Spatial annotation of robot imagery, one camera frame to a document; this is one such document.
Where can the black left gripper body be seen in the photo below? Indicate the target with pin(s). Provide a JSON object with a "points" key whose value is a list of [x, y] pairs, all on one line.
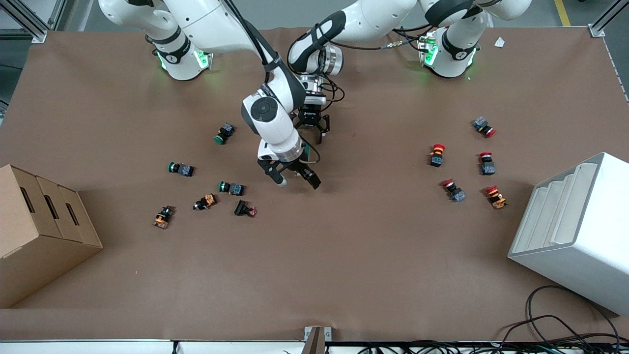
{"points": [[310, 116]]}

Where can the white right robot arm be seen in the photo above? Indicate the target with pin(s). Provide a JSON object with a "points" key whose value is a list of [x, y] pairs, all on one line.
{"points": [[270, 118]]}

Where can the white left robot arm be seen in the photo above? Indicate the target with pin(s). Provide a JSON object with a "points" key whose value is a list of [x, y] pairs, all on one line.
{"points": [[373, 19]]}

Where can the green mushroom push button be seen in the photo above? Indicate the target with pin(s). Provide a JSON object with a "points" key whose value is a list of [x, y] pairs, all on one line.
{"points": [[183, 169], [225, 132], [233, 188]]}

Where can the black square push button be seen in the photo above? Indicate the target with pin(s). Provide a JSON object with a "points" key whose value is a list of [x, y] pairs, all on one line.
{"points": [[242, 208]]}

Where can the red button orange block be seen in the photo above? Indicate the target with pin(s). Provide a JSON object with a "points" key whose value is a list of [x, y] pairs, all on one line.
{"points": [[437, 156], [496, 197]]}

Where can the red button blue block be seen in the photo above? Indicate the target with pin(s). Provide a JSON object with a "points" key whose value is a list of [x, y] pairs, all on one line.
{"points": [[487, 166], [455, 191], [482, 125]]}

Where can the white paper scrap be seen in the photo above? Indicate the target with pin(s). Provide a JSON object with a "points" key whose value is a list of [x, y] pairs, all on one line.
{"points": [[500, 42]]}

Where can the brown cardboard box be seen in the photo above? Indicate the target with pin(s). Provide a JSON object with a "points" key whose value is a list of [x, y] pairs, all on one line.
{"points": [[44, 246]]}

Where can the white stepped foam bin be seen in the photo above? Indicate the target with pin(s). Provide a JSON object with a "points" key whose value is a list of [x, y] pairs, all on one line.
{"points": [[580, 246]]}

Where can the black orange selector switch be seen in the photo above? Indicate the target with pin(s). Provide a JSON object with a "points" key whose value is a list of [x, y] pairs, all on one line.
{"points": [[206, 201], [163, 217]]}

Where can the metal table edge bracket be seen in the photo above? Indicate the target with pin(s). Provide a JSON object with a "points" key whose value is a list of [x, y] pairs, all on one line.
{"points": [[317, 339]]}

